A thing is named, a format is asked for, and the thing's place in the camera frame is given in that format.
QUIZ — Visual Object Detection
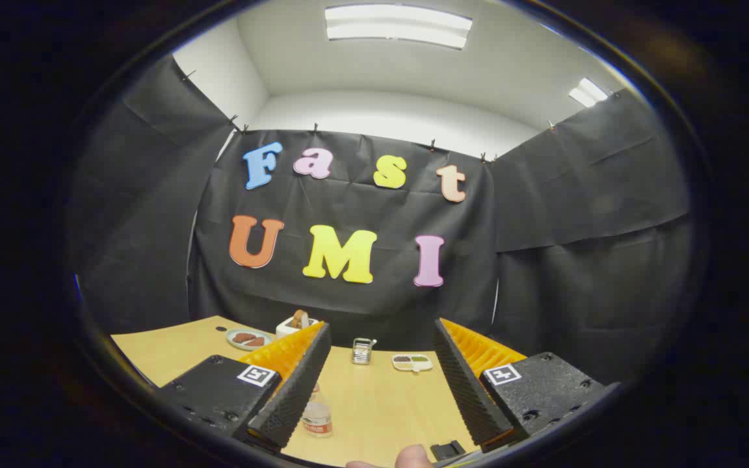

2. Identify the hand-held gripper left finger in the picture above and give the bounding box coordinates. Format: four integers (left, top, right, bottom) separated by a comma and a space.
157, 320, 333, 454

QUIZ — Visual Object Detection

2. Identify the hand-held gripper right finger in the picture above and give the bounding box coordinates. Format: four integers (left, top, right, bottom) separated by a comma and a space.
433, 318, 622, 454

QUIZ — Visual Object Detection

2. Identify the clear plastic juice bottle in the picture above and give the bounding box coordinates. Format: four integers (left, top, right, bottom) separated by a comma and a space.
301, 383, 334, 438

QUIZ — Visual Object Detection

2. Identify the white divided seasoning dish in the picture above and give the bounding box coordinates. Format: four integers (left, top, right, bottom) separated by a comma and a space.
392, 354, 434, 374

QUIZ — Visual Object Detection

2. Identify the white toaster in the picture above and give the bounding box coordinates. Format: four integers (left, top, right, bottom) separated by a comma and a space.
276, 309, 319, 339

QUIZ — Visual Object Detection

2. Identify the pale green plate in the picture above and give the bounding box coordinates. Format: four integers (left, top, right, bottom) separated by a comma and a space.
226, 328, 276, 352

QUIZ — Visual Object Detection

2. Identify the wooden table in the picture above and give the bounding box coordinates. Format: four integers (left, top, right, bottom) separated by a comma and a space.
110, 316, 482, 468

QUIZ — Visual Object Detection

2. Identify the small ceiling light panel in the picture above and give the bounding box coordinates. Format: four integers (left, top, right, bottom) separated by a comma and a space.
568, 77, 609, 109

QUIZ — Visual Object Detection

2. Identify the metal wire basket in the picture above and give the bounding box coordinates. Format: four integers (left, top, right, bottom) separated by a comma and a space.
351, 337, 377, 365

